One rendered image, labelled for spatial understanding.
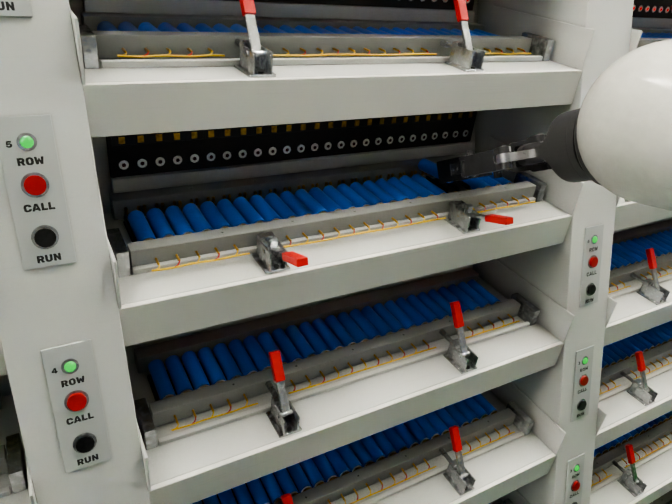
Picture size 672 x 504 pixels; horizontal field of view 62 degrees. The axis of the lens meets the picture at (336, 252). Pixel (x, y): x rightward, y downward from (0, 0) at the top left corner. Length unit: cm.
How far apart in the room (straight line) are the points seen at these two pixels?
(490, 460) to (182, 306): 57
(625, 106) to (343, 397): 47
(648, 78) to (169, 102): 37
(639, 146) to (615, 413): 79
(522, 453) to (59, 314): 72
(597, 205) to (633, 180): 49
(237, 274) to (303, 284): 7
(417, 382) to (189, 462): 30
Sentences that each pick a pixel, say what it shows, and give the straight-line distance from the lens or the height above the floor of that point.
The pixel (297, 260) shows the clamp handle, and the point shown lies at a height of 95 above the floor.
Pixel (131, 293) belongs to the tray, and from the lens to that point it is 56.
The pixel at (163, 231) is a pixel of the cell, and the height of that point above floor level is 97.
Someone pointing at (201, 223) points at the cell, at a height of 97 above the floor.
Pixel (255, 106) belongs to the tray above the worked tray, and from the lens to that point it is 55.
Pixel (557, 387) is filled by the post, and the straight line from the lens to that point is 94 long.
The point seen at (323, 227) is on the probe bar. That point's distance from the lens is 64.
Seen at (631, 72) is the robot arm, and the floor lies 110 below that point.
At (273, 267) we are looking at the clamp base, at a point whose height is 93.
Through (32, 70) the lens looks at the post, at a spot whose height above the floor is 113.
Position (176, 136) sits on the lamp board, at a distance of 69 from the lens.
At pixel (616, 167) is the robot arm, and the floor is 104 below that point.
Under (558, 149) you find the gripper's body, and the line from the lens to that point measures 61.
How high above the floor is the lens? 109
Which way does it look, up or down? 15 degrees down
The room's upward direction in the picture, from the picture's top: 3 degrees counter-clockwise
